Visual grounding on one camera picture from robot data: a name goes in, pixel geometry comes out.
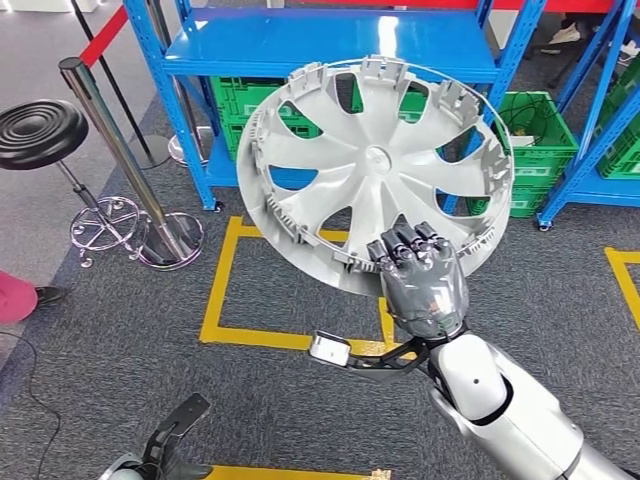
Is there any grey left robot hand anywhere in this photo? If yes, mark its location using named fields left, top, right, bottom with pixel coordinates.
left=170, top=464, right=214, bottom=480

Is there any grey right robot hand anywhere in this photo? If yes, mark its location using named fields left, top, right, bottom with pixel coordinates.
left=366, top=220, right=469, bottom=341

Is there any silver plastic wheel cover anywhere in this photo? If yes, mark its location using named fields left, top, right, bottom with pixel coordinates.
left=235, top=54, right=515, bottom=297

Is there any blue metal shelf rack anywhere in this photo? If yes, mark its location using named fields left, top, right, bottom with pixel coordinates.
left=537, top=0, right=640, bottom=232
left=122, top=0, right=549, bottom=213

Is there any green plastic crate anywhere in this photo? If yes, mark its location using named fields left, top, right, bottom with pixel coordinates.
left=210, top=76, right=324, bottom=164
left=492, top=91, right=580, bottom=220
left=349, top=76, right=494, bottom=219
left=595, top=52, right=640, bottom=181

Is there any yellow floor tape square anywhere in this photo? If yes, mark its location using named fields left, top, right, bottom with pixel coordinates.
left=198, top=215, right=417, bottom=362

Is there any person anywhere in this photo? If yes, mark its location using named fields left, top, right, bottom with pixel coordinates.
left=540, top=13, right=640, bottom=68
left=0, top=270, right=66, bottom=326

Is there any black stool chrome base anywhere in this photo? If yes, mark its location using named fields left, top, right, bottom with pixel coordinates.
left=0, top=99, right=151, bottom=270

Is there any black right camera bracket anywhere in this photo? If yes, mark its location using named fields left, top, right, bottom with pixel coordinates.
left=347, top=337, right=431, bottom=382

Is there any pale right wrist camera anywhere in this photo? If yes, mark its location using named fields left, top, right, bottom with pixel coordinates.
left=309, top=331, right=352, bottom=368

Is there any thin black cable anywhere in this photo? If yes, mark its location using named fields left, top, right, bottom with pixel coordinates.
left=500, top=92, right=543, bottom=137

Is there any black floor cable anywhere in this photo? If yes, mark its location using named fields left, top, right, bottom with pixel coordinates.
left=0, top=331, right=62, bottom=480

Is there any black stanchion post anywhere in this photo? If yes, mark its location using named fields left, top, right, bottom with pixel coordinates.
left=69, top=0, right=172, bottom=171

